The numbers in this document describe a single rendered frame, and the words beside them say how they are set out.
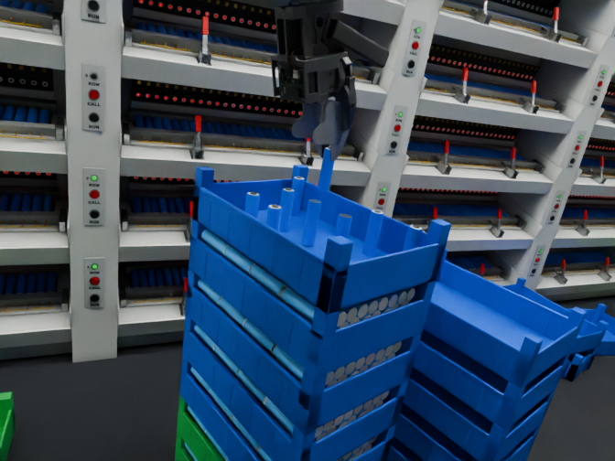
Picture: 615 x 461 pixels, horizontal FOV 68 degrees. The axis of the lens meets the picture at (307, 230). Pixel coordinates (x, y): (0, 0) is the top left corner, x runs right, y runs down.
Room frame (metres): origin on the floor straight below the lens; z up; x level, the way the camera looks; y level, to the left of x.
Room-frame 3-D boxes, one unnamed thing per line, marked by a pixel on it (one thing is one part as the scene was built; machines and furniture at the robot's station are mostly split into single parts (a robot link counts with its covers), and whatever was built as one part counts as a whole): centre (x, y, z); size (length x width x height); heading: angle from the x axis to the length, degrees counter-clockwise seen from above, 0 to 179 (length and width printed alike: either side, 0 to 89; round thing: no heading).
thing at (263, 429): (0.60, 0.00, 0.28); 0.30 x 0.20 x 0.08; 44
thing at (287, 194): (0.64, 0.04, 0.52); 0.02 x 0.02 x 0.06
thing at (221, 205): (0.60, 0.00, 0.52); 0.30 x 0.20 x 0.08; 44
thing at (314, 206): (0.60, 0.00, 0.52); 0.02 x 0.02 x 0.06
